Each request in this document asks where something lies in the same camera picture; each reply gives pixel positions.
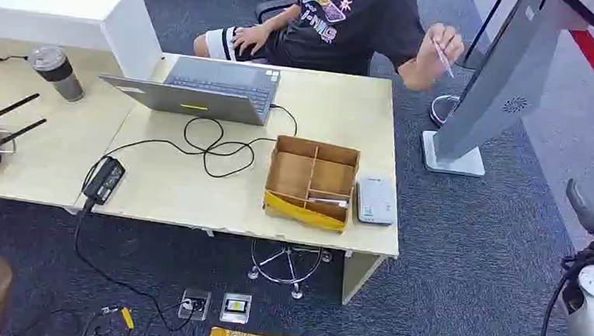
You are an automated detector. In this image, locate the grey kiosk display stand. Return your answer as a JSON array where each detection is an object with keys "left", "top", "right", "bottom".
[{"left": 418, "top": 0, "right": 594, "bottom": 185}]

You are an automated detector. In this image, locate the white card reader device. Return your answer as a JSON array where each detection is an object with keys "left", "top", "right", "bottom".
[{"left": 353, "top": 174, "right": 400, "bottom": 228}]

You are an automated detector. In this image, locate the person's left hand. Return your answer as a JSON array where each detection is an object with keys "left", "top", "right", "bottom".
[{"left": 415, "top": 21, "right": 467, "bottom": 75}]

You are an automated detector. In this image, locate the person's hand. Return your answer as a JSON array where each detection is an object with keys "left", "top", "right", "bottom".
[
  {"left": 415, "top": 21, "right": 467, "bottom": 75},
  {"left": 231, "top": 23, "right": 273, "bottom": 59}
]

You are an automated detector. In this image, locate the wooden box with compartments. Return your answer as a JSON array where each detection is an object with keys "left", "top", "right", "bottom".
[{"left": 260, "top": 134, "right": 362, "bottom": 236}]

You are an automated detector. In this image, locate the chrome chair base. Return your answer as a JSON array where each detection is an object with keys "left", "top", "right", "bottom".
[{"left": 246, "top": 238, "right": 335, "bottom": 303}]

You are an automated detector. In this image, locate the person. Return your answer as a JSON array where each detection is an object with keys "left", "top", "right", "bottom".
[{"left": 190, "top": 0, "right": 469, "bottom": 95}]

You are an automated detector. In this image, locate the silver floor socket with label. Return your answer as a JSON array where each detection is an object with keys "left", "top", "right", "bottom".
[{"left": 218, "top": 291, "right": 253, "bottom": 326}]

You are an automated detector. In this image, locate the black office chair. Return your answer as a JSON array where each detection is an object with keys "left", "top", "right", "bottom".
[{"left": 253, "top": 0, "right": 302, "bottom": 27}]

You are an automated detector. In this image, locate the person's right hand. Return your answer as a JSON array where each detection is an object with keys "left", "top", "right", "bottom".
[{"left": 231, "top": 23, "right": 273, "bottom": 59}]

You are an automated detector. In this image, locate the grey laptop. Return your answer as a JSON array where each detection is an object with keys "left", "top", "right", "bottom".
[{"left": 96, "top": 51, "right": 282, "bottom": 128}]

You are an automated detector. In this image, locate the silver floor socket with plug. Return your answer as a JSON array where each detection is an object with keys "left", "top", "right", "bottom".
[{"left": 177, "top": 288, "right": 214, "bottom": 324}]

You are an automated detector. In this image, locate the yellow plug connector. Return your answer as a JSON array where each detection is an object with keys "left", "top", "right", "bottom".
[{"left": 100, "top": 304, "right": 138, "bottom": 332}]

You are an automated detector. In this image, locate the black laptop power adapter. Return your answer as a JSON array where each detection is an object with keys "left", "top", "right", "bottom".
[{"left": 82, "top": 154, "right": 128, "bottom": 208}]

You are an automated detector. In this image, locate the coffee cup with clear lid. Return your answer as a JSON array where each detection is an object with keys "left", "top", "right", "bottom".
[{"left": 24, "top": 44, "right": 89, "bottom": 105}]

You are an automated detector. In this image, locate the white desk partition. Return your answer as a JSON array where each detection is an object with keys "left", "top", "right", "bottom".
[{"left": 0, "top": 0, "right": 167, "bottom": 82}]

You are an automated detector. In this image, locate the chrome ring stool base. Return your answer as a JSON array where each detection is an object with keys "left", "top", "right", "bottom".
[{"left": 428, "top": 93, "right": 463, "bottom": 130}]

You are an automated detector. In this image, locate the black laptop charging cable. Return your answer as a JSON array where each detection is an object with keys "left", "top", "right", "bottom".
[{"left": 81, "top": 91, "right": 300, "bottom": 205}]

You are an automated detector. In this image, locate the black mains power cable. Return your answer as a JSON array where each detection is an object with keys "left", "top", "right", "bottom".
[{"left": 68, "top": 198, "right": 209, "bottom": 335}]

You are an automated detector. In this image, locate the metal wire bracket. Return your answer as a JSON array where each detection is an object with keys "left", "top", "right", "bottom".
[{"left": 0, "top": 129, "right": 19, "bottom": 156}]

